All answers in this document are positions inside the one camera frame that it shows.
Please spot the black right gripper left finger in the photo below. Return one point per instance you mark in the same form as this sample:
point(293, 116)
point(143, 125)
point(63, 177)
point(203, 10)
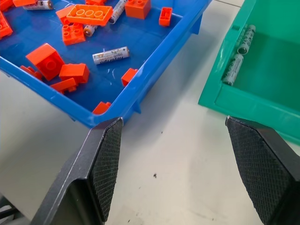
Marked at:
point(84, 178)

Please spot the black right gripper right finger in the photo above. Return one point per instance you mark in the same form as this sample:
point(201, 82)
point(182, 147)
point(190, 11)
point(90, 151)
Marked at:
point(267, 168)

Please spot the green plastic bin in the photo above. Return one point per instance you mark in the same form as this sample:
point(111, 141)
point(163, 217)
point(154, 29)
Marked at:
point(269, 70)

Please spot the white AA battery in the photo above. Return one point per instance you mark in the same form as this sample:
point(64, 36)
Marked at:
point(247, 38)
point(89, 30)
point(38, 4)
point(117, 11)
point(232, 69)
point(111, 56)

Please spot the blue plastic tray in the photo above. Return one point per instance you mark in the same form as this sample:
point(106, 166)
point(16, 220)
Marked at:
point(140, 44)

